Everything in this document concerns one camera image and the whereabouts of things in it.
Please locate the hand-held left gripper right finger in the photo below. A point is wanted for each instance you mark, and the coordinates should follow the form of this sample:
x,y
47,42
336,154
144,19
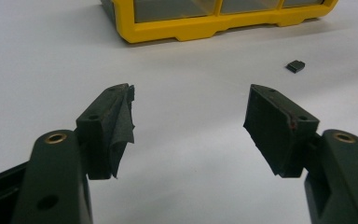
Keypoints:
x,y
279,137

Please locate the small black square part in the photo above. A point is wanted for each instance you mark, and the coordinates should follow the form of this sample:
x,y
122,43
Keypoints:
x,y
295,66

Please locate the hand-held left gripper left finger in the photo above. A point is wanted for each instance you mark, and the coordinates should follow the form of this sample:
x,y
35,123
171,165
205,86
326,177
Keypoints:
x,y
99,133

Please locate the yellow organizer box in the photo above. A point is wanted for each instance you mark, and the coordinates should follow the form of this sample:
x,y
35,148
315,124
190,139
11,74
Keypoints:
x,y
199,21

